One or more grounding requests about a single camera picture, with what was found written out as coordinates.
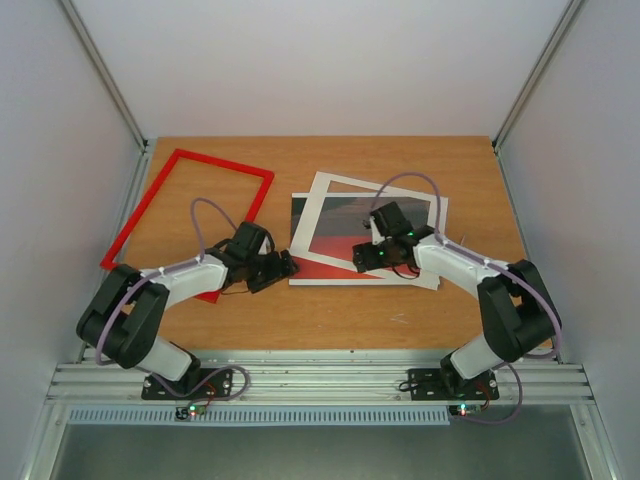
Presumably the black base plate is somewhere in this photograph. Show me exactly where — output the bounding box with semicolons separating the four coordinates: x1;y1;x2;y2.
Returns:
141;368;234;401
397;368;500;401

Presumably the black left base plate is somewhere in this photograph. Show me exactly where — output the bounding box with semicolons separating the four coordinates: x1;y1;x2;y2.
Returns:
141;368;234;401

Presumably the aluminium corner post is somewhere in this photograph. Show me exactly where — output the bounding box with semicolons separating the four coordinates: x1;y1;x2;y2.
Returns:
57;0;148;153
492;0;587;155

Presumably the right controller board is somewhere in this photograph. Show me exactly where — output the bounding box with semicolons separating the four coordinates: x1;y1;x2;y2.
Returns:
449;403;488;417

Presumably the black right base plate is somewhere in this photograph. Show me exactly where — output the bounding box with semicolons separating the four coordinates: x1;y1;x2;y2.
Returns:
397;368;500;401

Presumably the left controller board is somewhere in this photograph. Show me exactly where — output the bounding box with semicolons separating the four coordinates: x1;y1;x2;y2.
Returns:
174;405;207;421

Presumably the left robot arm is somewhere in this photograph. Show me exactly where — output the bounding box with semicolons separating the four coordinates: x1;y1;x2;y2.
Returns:
76;222;299;399

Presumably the slotted grey cable duct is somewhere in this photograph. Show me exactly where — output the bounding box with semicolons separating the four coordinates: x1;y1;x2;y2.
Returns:
68;405;450;427

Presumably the right aluminium corner post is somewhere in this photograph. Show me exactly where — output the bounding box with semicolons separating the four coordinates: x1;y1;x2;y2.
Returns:
492;0;587;155

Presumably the aluminium front rail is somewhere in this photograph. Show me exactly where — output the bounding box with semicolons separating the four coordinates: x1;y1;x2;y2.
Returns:
45;349;595;406

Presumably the left aluminium corner post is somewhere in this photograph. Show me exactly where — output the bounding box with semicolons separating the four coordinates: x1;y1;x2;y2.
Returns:
57;0;148;153

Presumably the sunset photo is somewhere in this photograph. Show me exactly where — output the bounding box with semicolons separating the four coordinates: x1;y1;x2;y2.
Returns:
289;192;440;290

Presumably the controller board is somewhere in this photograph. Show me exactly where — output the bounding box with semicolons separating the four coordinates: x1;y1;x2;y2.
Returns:
174;405;207;421
449;403;488;417

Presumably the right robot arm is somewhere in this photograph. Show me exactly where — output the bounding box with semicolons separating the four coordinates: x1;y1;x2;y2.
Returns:
353;202;562;398

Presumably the red picture frame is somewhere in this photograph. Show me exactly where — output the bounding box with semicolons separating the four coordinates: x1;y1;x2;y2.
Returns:
99;147;276;305

